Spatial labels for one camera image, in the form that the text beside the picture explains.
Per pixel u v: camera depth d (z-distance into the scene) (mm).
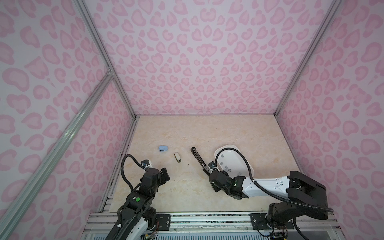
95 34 768
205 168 898
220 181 642
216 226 723
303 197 419
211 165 747
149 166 715
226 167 921
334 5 690
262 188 505
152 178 594
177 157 935
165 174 733
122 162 559
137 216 513
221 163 932
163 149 1003
